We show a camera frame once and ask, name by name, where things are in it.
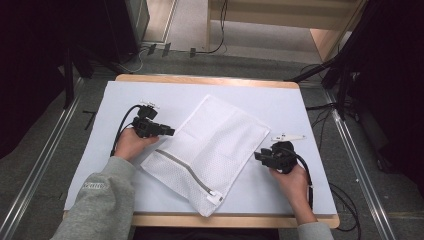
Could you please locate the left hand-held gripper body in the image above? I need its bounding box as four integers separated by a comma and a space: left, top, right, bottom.
131, 99, 168, 139

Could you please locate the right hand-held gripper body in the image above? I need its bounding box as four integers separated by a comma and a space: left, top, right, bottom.
265, 133, 306, 175

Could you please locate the white mesh laundry bag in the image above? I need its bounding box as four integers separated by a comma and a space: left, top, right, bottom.
140, 94, 272, 218

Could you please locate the person's left hand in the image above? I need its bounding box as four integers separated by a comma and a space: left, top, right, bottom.
112, 127, 161, 163

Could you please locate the person's right hand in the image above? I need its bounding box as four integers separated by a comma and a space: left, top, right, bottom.
268, 163, 310, 201

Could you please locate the white table cover sheet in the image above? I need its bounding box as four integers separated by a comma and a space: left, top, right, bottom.
64, 80, 338, 216

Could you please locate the wooden table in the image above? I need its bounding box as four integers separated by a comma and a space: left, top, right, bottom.
62, 73, 341, 230

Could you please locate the black metal stand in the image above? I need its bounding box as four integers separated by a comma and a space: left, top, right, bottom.
62, 43, 98, 110

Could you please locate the dark cabinet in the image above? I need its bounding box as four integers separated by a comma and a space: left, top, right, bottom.
101, 0, 151, 65

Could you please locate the black tripod stand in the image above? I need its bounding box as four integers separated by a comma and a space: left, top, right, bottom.
284, 0, 379, 122

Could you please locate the metal floor rail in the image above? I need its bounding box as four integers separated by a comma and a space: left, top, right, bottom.
323, 89, 398, 240
0, 77, 85, 240

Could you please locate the black floor cable loop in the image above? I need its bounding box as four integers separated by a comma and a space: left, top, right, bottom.
329, 182, 363, 233

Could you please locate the black hanging cable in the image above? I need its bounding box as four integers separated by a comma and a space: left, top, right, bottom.
194, 0, 230, 56

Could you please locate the light wooden furniture frame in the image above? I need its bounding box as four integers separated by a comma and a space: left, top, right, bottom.
206, 0, 368, 63

